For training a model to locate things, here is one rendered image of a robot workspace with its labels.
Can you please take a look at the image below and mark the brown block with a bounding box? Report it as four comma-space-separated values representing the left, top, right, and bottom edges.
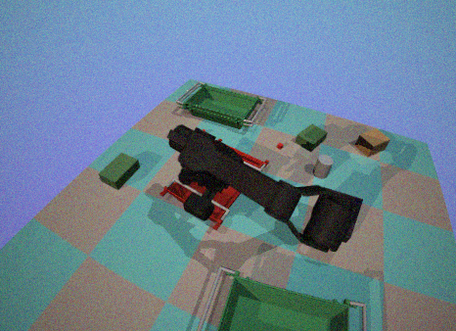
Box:
354, 129, 390, 157

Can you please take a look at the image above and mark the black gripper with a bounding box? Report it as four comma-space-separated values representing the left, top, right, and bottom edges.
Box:
183, 174, 229, 221

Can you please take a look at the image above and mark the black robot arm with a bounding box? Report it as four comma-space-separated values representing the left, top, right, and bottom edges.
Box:
167, 124, 359, 253

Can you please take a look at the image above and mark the grey cylinder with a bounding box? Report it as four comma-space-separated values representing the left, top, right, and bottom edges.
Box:
313, 155, 333, 179

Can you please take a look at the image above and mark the red plastic tray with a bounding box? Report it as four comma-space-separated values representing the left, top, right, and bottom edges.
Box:
160, 146, 270, 230

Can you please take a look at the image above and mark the green rectangular block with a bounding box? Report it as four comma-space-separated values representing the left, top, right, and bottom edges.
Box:
99, 153, 140, 190
296, 124, 328, 152

